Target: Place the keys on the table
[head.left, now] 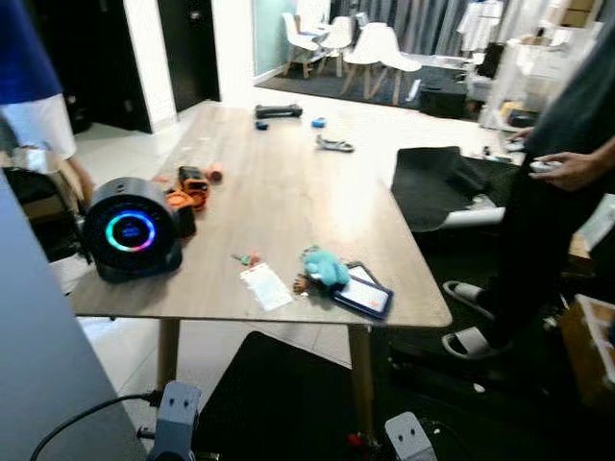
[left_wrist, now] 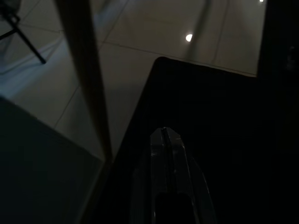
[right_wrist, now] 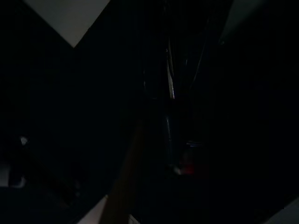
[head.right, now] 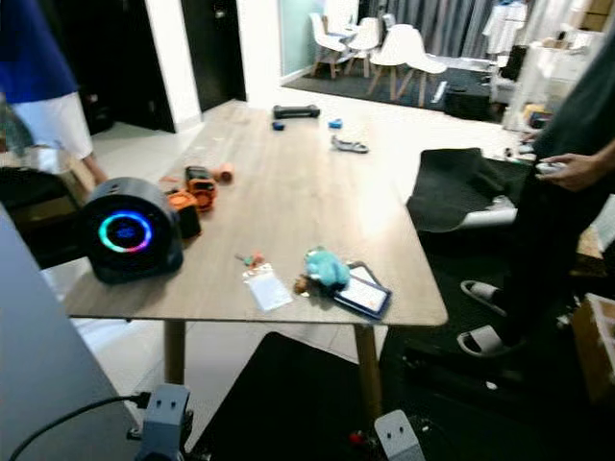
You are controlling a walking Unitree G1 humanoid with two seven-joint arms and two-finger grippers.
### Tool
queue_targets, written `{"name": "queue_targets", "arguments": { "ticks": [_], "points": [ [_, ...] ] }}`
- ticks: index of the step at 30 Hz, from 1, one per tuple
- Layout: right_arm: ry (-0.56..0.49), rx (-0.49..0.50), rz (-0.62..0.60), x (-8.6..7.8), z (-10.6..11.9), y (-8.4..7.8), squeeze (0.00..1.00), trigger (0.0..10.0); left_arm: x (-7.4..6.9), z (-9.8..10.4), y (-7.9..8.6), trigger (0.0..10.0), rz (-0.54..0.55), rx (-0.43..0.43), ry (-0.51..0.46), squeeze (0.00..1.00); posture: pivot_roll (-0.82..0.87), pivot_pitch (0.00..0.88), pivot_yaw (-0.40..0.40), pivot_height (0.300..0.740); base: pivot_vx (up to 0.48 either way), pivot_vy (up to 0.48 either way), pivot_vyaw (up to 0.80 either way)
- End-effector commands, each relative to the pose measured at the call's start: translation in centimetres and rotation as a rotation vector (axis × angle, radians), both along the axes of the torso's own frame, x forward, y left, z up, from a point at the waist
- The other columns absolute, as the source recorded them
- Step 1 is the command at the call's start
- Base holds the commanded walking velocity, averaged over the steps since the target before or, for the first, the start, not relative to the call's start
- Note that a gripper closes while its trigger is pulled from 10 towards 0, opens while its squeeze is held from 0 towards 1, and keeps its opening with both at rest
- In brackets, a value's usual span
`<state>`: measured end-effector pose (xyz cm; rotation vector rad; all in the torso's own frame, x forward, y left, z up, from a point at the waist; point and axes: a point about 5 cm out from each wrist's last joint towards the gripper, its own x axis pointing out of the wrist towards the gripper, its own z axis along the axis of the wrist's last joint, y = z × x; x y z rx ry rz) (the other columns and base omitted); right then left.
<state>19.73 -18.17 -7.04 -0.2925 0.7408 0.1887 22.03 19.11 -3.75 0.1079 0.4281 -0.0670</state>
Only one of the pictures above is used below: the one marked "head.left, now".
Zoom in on person in black clothes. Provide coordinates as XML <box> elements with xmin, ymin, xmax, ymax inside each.
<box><xmin>441</xmin><ymin>17</ymin><xmax>615</xmax><ymax>362</ymax></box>

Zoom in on white handheld controller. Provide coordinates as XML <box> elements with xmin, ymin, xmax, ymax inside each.
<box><xmin>529</xmin><ymin>158</ymin><xmax>564</xmax><ymax>175</ymax></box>

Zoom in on taped cardboard box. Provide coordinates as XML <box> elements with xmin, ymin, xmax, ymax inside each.
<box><xmin>558</xmin><ymin>292</ymin><xmax>615</xmax><ymax>415</ymax></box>

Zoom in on white slide sandal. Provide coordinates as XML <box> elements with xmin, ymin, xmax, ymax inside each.
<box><xmin>443</xmin><ymin>279</ymin><xmax>497</xmax><ymax>311</ymax></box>
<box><xmin>441</xmin><ymin>326</ymin><xmax>502</xmax><ymax>362</ymax></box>

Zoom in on white shelf unit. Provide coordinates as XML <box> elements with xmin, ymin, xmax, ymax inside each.
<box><xmin>477</xmin><ymin>18</ymin><xmax>588</xmax><ymax>132</ymax></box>

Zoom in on crumpled black mat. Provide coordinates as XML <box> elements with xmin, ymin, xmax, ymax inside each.
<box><xmin>391</xmin><ymin>145</ymin><xmax>526</xmax><ymax>232</ymax></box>

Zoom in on black bag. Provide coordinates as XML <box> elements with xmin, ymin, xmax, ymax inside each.
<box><xmin>417</xmin><ymin>84</ymin><xmax>470</xmax><ymax>120</ymax></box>

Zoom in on dark blue card holder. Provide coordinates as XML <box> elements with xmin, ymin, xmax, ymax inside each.
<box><xmin>331</xmin><ymin>260</ymin><xmax>396</xmax><ymax>322</ymax></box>

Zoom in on small grey metal tool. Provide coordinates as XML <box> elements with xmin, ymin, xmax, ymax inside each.
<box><xmin>315</xmin><ymin>134</ymin><xmax>357</xmax><ymax>155</ymax></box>

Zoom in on white dining chair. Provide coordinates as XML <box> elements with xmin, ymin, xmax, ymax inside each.
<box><xmin>321</xmin><ymin>13</ymin><xmax>357</xmax><ymax>79</ymax></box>
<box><xmin>281</xmin><ymin>11</ymin><xmax>329</xmax><ymax>79</ymax></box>
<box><xmin>342</xmin><ymin>22</ymin><xmax>425</xmax><ymax>103</ymax></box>

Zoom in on clear plastic bag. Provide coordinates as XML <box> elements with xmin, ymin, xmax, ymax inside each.
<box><xmin>238</xmin><ymin>261</ymin><xmax>295</xmax><ymax>312</ymax></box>

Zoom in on long black bar device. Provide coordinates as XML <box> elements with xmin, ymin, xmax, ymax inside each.
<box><xmin>254</xmin><ymin>103</ymin><xmax>305</xmax><ymax>120</ymax></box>

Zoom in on large black floor mat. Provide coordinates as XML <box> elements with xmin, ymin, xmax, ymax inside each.
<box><xmin>186</xmin><ymin>330</ymin><xmax>615</xmax><ymax>461</ymax></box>

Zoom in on orange and black power tool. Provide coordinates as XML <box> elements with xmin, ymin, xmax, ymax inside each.
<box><xmin>162</xmin><ymin>164</ymin><xmax>226</xmax><ymax>215</ymax></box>

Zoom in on narrow black door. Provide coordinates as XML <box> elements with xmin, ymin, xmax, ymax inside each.
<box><xmin>156</xmin><ymin>0</ymin><xmax>221</xmax><ymax>114</ymax></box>

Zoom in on wide black door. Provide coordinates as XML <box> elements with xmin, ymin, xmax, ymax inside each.
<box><xmin>23</xmin><ymin>0</ymin><xmax>154</xmax><ymax>136</ymax></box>

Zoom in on person in blue shirt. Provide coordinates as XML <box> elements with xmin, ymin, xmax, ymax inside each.
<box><xmin>0</xmin><ymin>0</ymin><xmax>98</xmax><ymax>208</ymax></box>

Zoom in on teal plush keychain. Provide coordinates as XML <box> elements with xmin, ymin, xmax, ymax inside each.
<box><xmin>299</xmin><ymin>245</ymin><xmax>352</xmax><ymax>290</ymax></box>

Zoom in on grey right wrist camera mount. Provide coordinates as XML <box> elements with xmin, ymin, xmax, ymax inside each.
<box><xmin>383</xmin><ymin>410</ymin><xmax>439</xmax><ymax>461</ymax></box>

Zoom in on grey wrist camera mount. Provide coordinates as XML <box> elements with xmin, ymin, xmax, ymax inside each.
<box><xmin>153</xmin><ymin>380</ymin><xmax>204</xmax><ymax>461</ymax></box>
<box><xmin>383</xmin><ymin>410</ymin><xmax>439</xmax><ymax>461</ymax></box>

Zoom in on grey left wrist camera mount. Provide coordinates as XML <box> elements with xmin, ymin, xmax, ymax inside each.
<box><xmin>153</xmin><ymin>380</ymin><xmax>204</xmax><ymax>461</ymax></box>

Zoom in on black round glowing-ring appliance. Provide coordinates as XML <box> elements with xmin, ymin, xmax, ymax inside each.
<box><xmin>81</xmin><ymin>176</ymin><xmax>185</xmax><ymax>284</ymax></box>

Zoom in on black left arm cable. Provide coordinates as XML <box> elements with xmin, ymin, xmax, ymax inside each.
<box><xmin>28</xmin><ymin>390</ymin><xmax>163</xmax><ymax>461</ymax></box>

